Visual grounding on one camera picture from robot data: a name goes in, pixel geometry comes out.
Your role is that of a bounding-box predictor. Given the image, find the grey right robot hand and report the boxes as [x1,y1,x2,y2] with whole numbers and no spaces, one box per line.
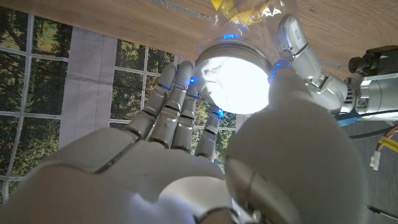
[0,60,368,224]

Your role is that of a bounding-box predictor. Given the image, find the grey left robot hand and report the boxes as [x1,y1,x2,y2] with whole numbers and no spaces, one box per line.
[277,14,398,122]

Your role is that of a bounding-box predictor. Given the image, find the silver jar lid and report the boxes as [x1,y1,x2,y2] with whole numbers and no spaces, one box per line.
[194,42,274,115]

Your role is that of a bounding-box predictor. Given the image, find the yellow toy banana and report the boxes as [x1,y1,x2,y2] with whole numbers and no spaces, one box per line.
[211,0,271,26]

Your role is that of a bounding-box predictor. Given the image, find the printed window backdrop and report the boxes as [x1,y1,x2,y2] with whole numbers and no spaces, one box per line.
[0,6,246,203]

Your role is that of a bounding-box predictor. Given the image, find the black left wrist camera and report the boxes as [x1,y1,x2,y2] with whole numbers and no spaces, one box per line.
[348,45,398,77]

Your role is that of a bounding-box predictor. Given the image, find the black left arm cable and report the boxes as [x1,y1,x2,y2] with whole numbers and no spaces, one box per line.
[348,126,398,141]

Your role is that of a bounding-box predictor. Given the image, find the white wire connector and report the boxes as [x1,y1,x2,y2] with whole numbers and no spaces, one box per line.
[369,151,382,171]

